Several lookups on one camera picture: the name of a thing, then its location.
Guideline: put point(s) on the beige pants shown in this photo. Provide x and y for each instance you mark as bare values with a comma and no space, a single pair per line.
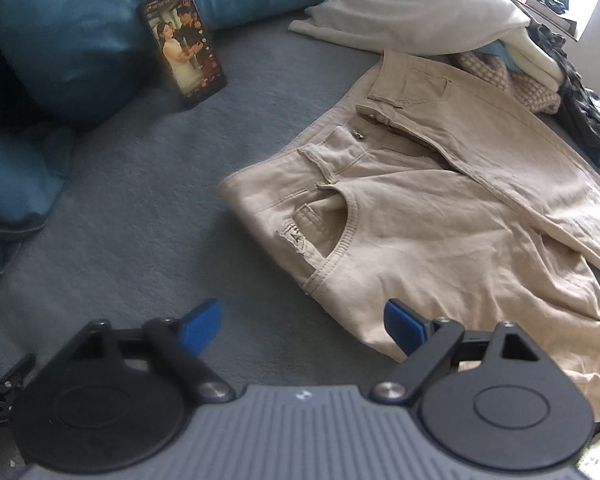
430,230

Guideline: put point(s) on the white cloth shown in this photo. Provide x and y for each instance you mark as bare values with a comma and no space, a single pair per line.
405,10

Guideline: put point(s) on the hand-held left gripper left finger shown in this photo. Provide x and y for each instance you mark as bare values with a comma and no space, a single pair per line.
200,327

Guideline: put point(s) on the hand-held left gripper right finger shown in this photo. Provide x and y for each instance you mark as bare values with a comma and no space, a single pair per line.
402,325

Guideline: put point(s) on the black smartphone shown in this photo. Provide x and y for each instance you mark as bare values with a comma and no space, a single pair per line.
185,45

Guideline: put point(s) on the grey flat box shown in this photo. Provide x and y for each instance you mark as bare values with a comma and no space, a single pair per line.
555,20

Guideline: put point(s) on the grey bed sheet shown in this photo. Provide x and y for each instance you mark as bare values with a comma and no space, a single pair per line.
130,210

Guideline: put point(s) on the dark patterned garment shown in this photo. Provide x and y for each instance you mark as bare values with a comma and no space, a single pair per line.
585,110

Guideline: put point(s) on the black metal stand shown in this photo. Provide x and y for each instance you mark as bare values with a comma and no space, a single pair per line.
0,400

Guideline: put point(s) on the pink checked knit garment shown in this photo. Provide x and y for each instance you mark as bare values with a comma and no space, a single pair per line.
530,92

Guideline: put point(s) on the cream folded garment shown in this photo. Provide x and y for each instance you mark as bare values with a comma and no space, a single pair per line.
530,55

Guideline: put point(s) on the light blue garment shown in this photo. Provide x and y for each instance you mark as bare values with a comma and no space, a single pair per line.
500,52

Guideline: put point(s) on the teal blue pillow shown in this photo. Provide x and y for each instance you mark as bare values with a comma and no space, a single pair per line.
10,180

